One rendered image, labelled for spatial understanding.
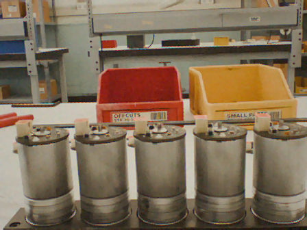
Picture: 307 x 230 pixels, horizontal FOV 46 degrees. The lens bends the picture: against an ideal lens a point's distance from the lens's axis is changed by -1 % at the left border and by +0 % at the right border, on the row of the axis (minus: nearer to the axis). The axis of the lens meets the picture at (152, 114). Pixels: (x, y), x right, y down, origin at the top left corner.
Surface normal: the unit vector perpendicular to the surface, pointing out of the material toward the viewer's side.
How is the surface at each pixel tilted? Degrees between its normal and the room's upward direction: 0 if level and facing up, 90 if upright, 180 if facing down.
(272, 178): 90
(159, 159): 90
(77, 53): 90
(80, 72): 90
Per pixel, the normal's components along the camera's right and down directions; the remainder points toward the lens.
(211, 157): -0.43, 0.21
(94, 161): -0.09, 0.22
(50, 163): 0.42, 0.18
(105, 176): 0.17, 0.22
